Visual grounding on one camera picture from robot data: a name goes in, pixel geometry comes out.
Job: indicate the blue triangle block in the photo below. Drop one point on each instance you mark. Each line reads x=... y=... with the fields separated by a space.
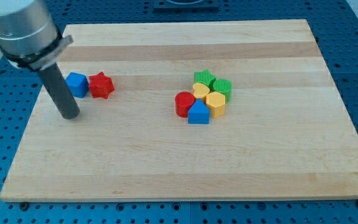
x=198 y=113

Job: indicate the wooden board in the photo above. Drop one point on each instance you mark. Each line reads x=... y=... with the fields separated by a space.
x=285 y=134

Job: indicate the yellow heart block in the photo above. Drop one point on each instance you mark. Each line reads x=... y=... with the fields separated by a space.
x=200 y=91

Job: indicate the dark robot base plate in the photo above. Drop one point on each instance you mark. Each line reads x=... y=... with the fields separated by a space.
x=170 y=5

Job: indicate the yellow hexagon block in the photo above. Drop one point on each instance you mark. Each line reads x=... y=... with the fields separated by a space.
x=216 y=103

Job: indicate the red cylinder block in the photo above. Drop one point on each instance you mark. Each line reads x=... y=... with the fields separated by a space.
x=183 y=102

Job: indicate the green cylinder block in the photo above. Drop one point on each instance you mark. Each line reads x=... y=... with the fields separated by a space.
x=224 y=87

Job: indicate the red star block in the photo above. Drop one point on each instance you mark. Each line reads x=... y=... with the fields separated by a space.
x=101 y=86

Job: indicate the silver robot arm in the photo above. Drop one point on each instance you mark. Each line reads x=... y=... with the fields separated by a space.
x=30 y=39

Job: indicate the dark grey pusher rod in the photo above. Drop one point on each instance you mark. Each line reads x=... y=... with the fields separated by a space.
x=56 y=86

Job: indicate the green star block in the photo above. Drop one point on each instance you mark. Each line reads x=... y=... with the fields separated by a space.
x=205 y=77

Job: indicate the blue cube block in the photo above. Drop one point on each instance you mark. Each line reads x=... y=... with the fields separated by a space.
x=78 y=84

